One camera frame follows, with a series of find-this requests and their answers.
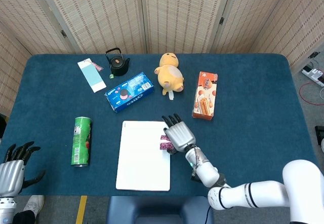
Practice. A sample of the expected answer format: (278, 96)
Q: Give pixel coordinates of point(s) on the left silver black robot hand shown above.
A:
(11, 170)

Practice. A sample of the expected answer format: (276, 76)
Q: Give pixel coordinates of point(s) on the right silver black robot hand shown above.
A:
(180, 136)

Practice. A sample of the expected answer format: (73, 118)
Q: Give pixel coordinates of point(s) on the purple and white patterned packet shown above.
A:
(164, 146)

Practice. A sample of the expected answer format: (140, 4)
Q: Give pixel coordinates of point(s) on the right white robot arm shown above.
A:
(253, 191)

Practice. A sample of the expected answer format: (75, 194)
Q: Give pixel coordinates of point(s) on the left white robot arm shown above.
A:
(6, 208)

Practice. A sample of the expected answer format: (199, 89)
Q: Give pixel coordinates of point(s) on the white rectangular board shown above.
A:
(141, 158)

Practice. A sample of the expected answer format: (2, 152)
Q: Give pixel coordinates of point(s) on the white shoe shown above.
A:
(34, 205)

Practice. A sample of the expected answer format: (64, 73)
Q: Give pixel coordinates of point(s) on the orange biscuit box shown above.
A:
(205, 96)

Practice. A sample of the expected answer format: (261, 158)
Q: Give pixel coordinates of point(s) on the black trouser leg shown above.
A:
(24, 217)

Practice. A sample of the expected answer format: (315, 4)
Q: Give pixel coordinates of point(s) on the yellow plush toy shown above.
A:
(170, 74)

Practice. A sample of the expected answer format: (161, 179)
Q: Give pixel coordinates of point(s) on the blue Oreo cookie box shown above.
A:
(129, 92)

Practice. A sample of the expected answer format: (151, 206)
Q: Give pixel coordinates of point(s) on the green chips can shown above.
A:
(81, 140)

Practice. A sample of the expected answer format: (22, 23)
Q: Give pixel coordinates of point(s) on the black teapot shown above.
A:
(118, 65)

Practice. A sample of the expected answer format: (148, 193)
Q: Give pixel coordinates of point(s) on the light blue white bookmark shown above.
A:
(91, 75)

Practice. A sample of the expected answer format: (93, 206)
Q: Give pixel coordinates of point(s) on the dark metal screen hinge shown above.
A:
(63, 33)
(222, 21)

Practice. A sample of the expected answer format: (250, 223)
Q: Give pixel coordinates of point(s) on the woven folding screen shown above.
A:
(162, 13)

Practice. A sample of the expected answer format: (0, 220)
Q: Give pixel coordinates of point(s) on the black white equipment piece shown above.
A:
(319, 132)

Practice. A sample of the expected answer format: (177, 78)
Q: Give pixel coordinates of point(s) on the white power strip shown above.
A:
(314, 74)

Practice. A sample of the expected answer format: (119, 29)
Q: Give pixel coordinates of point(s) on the black wall socket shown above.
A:
(313, 55)

